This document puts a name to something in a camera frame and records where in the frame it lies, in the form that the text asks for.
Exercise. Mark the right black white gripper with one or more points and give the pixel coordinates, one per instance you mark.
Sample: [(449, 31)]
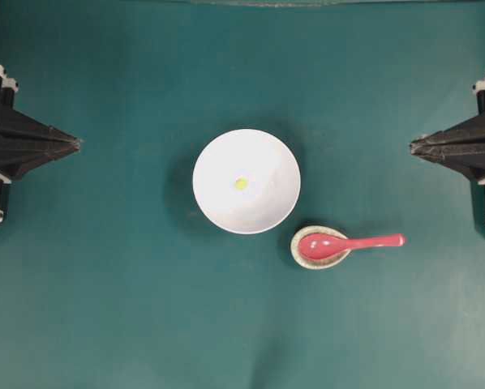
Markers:
[(468, 158)]

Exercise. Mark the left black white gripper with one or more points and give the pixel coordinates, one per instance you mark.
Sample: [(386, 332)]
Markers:
[(18, 157)]

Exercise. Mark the red ceramic spoon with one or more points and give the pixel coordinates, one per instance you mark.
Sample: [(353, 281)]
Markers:
[(318, 246)]

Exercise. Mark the yellow hexagonal prism block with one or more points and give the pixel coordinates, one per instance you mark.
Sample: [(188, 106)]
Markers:
[(241, 183)]

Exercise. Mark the speckled egg-shaped spoon rest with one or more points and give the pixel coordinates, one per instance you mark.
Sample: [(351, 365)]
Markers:
[(316, 264)]

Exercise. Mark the white round bowl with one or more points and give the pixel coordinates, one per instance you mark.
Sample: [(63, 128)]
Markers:
[(272, 171)]

